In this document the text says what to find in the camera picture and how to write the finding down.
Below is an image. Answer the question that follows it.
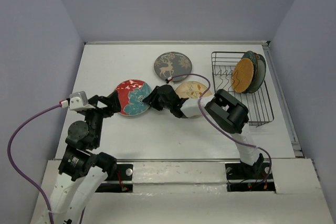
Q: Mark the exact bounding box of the orange woven basket plate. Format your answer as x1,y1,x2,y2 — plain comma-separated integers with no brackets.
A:
232,58,254,93

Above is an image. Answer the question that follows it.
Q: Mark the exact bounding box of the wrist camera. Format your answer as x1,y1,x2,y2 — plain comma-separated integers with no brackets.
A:
69,91,89,111
165,76,174,85

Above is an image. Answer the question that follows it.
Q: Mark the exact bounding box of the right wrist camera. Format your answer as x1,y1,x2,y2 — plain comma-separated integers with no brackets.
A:
165,76,174,85

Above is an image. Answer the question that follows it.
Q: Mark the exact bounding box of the grey deer plate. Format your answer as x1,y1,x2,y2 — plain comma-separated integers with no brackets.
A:
154,51,193,82

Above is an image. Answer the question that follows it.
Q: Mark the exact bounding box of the white plate teal lettered rim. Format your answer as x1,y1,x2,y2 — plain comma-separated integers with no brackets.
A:
253,54,267,93

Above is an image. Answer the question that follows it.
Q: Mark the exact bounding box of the red and teal floral plate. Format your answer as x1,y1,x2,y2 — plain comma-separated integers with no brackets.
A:
115,79,152,116

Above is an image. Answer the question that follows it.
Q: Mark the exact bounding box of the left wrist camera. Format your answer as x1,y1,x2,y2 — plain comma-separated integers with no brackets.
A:
69,91,89,111

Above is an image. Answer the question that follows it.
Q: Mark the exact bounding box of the black wire dish rack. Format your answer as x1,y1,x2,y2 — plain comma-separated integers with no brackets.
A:
205,51,274,133

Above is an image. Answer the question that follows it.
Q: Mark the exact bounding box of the dark teal blossom plate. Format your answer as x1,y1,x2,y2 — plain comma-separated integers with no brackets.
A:
242,51,259,93

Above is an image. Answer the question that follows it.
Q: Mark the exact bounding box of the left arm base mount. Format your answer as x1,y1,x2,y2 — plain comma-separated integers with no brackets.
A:
96,163,133,193

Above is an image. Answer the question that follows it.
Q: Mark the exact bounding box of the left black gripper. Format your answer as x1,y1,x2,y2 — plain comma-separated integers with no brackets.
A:
82,89,122,146

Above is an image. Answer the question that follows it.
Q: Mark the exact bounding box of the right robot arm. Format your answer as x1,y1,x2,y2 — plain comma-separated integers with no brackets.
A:
143,84,264,178

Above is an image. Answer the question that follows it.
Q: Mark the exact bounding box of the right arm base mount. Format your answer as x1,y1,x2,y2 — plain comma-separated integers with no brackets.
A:
225,162,276,192

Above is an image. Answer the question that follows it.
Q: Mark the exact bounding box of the beige bird branch plate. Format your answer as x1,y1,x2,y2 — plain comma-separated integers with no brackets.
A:
174,80,213,119

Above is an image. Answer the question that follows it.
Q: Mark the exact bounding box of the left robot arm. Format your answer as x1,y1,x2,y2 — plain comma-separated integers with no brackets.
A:
37,91,121,223

